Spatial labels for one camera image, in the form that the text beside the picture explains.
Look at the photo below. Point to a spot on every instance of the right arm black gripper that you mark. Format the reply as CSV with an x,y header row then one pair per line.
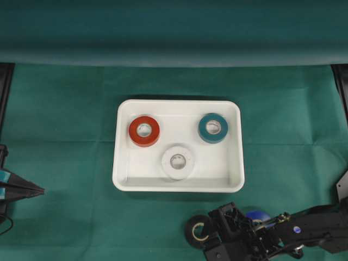
x,y
237,238

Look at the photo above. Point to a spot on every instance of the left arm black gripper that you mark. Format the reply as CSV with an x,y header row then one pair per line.
x,y
10,194

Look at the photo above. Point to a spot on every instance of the blue tape roll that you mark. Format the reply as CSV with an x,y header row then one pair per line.
x,y
258,216

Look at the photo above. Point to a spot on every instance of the black tape roll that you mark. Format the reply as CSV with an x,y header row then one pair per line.
x,y
198,230

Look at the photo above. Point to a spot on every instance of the white tape roll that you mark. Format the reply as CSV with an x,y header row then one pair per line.
x,y
178,162

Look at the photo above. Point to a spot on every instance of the green tape roll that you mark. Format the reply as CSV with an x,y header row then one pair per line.
x,y
212,128

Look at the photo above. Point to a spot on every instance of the red tape roll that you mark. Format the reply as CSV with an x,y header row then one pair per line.
x,y
144,131

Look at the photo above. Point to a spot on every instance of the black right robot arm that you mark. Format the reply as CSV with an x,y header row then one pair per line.
x,y
323,226

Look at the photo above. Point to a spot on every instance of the white plastic tray case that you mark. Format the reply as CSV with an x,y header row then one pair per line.
x,y
218,167

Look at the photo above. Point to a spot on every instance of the black left frame rail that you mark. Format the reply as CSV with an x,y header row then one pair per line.
x,y
7,70

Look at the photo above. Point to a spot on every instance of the black frame rail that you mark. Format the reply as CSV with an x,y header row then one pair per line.
x,y
7,70
340,72

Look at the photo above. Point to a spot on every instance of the black right frame rail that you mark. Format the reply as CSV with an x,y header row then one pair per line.
x,y
340,72

